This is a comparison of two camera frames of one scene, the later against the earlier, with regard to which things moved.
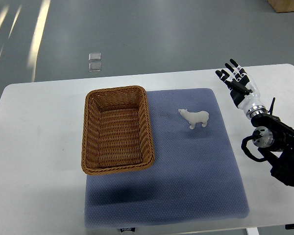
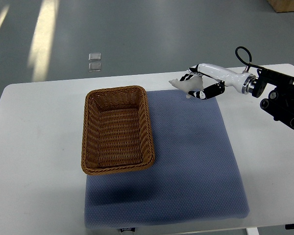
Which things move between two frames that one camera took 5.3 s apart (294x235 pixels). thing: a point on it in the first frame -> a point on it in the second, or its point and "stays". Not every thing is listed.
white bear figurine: x=195 y=117 -> x=193 y=84
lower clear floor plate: x=95 y=66 stays
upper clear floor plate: x=95 y=56 stays
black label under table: x=129 y=229 stays
